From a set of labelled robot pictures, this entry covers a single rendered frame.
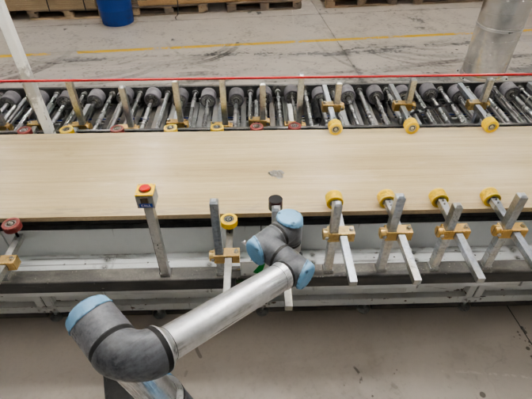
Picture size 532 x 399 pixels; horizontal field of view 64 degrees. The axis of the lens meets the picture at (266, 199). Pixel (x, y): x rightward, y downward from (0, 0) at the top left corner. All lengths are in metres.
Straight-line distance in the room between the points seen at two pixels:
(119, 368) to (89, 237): 1.33
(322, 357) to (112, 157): 1.63
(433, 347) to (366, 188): 1.08
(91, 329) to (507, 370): 2.33
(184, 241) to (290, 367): 0.94
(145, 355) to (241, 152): 1.58
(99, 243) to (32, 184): 0.47
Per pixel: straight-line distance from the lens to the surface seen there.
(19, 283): 2.29
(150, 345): 1.01
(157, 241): 1.88
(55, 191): 2.36
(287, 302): 1.73
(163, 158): 2.40
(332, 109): 2.69
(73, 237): 2.31
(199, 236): 2.15
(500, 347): 2.94
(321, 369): 2.57
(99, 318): 1.07
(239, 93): 3.07
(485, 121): 2.84
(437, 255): 2.10
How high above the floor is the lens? 2.29
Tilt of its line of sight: 42 degrees down
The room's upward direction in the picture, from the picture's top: straight up
